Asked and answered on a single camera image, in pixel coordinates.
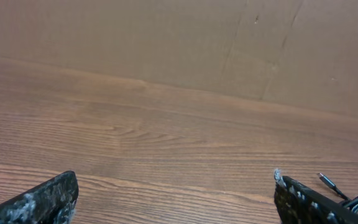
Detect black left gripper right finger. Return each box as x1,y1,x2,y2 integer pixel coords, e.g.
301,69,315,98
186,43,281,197
273,169,358,224

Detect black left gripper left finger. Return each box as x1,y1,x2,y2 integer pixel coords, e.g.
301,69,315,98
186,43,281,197
0,170,79,224

